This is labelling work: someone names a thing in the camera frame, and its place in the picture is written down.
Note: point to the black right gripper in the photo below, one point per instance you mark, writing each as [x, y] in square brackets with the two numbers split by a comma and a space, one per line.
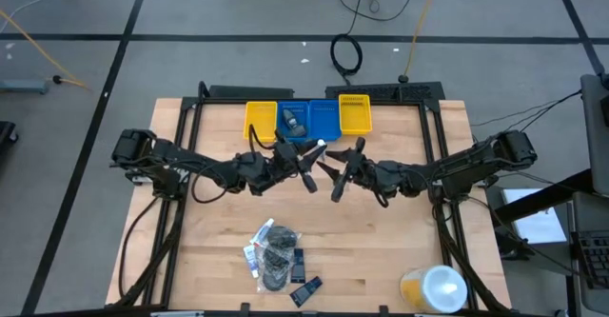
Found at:
[376, 179]

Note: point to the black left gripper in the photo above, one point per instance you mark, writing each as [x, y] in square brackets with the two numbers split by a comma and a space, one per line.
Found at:
[285, 160]

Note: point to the white travel toothpaste tube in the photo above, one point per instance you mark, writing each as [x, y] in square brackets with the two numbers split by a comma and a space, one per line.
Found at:
[262, 232]
[251, 261]
[321, 142]

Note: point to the gray deodorant stick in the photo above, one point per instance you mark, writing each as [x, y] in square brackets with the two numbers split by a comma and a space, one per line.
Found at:
[289, 116]
[298, 130]

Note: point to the dark blue squeeze tube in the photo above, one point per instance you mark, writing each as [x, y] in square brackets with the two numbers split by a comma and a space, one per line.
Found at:
[299, 265]
[306, 291]

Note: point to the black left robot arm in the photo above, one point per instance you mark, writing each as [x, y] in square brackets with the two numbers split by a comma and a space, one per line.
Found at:
[190, 157]

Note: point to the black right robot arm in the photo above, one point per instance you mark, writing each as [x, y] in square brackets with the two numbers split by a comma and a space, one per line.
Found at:
[466, 164]

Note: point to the silver arm base clamp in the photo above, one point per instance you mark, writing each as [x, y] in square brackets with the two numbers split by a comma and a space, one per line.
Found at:
[140, 179]

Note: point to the blue plastic basket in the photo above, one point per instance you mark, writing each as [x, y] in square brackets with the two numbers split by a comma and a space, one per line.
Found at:
[304, 112]
[325, 119]

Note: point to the yellow plastic basket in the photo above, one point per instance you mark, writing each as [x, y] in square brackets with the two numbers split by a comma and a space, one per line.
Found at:
[260, 122]
[355, 114]

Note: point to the perforated black box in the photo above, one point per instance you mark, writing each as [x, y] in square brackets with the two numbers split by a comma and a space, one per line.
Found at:
[380, 91]

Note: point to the yellow jar with white lid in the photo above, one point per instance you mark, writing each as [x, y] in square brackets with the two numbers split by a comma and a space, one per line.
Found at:
[435, 289]

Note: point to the white paper sheet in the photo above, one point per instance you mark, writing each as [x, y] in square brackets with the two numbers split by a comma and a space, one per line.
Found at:
[537, 222]

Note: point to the gray computer monitor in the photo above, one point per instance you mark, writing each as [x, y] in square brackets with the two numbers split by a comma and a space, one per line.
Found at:
[597, 136]

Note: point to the black keyboard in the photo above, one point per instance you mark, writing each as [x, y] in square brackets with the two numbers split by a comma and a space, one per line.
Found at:
[595, 260]

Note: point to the gray stand foot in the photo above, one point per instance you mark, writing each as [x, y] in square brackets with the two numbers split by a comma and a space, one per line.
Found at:
[21, 86]

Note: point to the black chair base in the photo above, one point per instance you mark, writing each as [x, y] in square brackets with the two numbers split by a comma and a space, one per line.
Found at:
[5, 132]

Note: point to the black metal table frame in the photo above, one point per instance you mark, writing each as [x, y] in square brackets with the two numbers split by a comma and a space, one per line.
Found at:
[223, 101]

